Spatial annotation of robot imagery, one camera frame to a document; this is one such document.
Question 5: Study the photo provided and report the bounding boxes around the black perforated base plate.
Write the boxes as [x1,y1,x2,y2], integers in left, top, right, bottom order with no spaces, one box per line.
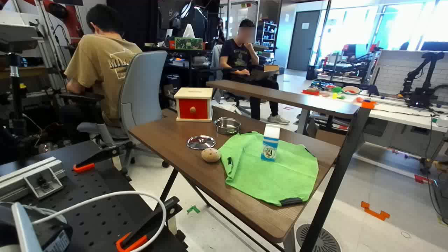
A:
[0,138,188,252]

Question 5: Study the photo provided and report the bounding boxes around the black table legs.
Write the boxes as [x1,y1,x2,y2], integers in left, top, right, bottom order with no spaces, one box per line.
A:
[160,166,282,252]

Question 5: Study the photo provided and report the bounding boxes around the white perforated board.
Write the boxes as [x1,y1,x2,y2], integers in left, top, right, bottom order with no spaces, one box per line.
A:
[373,49,448,102]

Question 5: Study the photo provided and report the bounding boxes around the black camera tripod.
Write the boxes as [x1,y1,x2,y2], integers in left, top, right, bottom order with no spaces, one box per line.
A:
[0,22,41,155]

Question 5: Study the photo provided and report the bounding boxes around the grey door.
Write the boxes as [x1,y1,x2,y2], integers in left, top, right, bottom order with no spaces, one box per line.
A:
[287,9,324,72]

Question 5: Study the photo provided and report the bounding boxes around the small steel pot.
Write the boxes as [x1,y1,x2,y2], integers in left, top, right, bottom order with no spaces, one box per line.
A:
[213,116,242,137]

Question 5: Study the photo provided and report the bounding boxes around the long brown table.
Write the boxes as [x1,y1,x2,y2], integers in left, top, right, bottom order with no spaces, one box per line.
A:
[206,78,363,137]

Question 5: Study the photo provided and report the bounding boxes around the white work table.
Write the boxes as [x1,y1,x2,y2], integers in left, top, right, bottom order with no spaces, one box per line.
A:
[359,95,448,134]

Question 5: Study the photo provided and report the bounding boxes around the grey curved plastic part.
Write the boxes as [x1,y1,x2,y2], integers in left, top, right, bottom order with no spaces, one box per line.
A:
[10,200,45,252]

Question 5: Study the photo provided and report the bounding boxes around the black post with orange cap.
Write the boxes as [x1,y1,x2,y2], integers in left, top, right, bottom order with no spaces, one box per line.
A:
[300,98,377,252]

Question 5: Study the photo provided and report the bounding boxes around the white cable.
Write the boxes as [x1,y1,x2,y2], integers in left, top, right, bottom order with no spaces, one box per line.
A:
[31,189,168,252]

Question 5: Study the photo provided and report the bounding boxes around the round steel pot lid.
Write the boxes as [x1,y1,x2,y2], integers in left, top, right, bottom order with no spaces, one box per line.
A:
[186,134,217,152]

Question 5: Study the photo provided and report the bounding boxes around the person in tan shirt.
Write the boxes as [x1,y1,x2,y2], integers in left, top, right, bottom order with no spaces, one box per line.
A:
[60,2,144,127]

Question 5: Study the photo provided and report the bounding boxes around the grey office chair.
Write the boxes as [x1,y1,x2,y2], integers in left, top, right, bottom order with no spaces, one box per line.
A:
[76,49,170,173]

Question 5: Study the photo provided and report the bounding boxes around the wooden box with red drawer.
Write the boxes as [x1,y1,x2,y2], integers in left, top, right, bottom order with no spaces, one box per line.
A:
[174,86,214,123]

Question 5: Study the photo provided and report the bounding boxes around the small white bottle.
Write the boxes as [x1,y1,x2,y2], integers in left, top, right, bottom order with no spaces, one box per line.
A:
[259,124,282,162]

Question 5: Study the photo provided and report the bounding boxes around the tan potato toy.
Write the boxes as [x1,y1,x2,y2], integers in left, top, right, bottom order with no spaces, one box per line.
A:
[200,147,221,165]

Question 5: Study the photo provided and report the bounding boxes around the black clamp with orange handle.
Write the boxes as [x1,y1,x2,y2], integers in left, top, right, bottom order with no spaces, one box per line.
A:
[115,194,184,252]
[72,138,137,175]

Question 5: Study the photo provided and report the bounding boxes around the green cloth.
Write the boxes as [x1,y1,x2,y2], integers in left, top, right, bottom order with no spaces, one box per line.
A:
[217,130,321,208]

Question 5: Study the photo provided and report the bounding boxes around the aluminium rail bracket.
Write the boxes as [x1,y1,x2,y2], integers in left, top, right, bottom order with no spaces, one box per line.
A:
[0,155,65,201]

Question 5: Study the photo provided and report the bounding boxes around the person in black shirt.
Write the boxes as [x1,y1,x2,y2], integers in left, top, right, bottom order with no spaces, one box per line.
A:
[219,18,291,127]

